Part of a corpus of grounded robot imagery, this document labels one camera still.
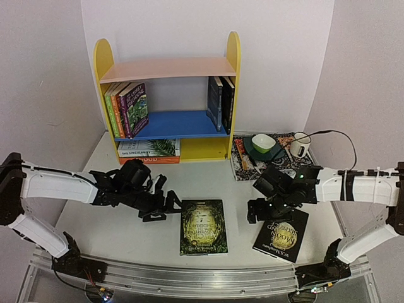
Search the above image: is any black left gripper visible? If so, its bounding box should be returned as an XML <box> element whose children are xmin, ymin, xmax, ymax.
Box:
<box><xmin>122</xmin><ymin>186</ymin><xmax>187</xmax><ymax>223</ymax></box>

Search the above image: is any dark green forest book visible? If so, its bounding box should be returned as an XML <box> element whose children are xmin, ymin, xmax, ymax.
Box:
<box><xmin>179</xmin><ymin>199</ymin><xmax>229</xmax><ymax>256</ymax></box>

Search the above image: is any large orange Good Morning book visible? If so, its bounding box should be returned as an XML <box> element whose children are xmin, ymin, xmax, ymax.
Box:
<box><xmin>138</xmin><ymin>156</ymin><xmax>180</xmax><ymax>165</ymax></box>

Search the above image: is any white Singularity palm book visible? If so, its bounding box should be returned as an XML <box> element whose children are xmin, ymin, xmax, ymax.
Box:
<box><xmin>117</xmin><ymin>139</ymin><xmax>181</xmax><ymax>157</ymax></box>

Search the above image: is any orange cartoon paperback book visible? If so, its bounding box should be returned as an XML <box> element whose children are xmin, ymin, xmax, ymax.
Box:
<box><xmin>111</xmin><ymin>82</ymin><xmax>129</xmax><ymax>138</ymax></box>

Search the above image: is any purple Treehouse book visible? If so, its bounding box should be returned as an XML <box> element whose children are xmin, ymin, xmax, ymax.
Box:
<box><xmin>119</xmin><ymin>82</ymin><xmax>149</xmax><ymax>139</ymax></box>

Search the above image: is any green cartoon paperback book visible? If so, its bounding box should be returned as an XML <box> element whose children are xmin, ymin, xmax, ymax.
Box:
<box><xmin>104</xmin><ymin>83</ymin><xmax>120</xmax><ymax>138</ymax></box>

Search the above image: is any black paperback barcode book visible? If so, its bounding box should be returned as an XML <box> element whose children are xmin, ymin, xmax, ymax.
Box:
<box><xmin>220</xmin><ymin>76</ymin><xmax>235</xmax><ymax>134</ymax></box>

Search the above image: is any Nineteen Eighty-Four book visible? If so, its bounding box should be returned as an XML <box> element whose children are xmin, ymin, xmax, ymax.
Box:
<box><xmin>206</xmin><ymin>76</ymin><xmax>223</xmax><ymax>132</ymax></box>

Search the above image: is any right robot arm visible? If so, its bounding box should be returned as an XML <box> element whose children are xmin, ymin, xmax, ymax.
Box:
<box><xmin>247</xmin><ymin>162</ymin><xmax>403</xmax><ymax>288</ymax></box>

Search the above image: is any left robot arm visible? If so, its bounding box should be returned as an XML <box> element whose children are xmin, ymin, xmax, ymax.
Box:
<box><xmin>1</xmin><ymin>152</ymin><xmax>182</xmax><ymax>276</ymax></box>

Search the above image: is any black Moon and Sixpence book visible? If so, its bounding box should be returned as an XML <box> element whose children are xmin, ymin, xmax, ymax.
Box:
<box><xmin>252</xmin><ymin>210</ymin><xmax>309</xmax><ymax>264</ymax></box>

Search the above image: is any patterned cloth mat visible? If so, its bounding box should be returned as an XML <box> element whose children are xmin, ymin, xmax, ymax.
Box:
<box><xmin>231</xmin><ymin>133</ymin><xmax>314</xmax><ymax>181</ymax></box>

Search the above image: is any green white bowl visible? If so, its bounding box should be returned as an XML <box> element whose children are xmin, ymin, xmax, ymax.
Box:
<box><xmin>251</xmin><ymin>134</ymin><xmax>276</xmax><ymax>154</ymax></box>

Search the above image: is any white mug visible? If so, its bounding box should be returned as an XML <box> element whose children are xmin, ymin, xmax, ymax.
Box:
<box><xmin>289</xmin><ymin>132</ymin><xmax>312</xmax><ymax>158</ymax></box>

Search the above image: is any yellow pink blue bookshelf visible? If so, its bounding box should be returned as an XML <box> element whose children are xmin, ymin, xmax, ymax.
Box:
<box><xmin>93</xmin><ymin>31</ymin><xmax>241</xmax><ymax>162</ymax></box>

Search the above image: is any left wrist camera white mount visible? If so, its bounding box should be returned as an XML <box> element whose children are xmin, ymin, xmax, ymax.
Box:
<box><xmin>147</xmin><ymin>175</ymin><xmax>160</xmax><ymax>194</ymax></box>

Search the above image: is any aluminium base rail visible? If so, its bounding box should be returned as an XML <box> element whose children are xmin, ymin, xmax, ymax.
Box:
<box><xmin>17</xmin><ymin>249</ymin><xmax>375</xmax><ymax>302</ymax></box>

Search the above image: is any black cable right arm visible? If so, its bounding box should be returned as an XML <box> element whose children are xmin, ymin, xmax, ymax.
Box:
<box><xmin>277</xmin><ymin>129</ymin><xmax>358</xmax><ymax>171</ymax></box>

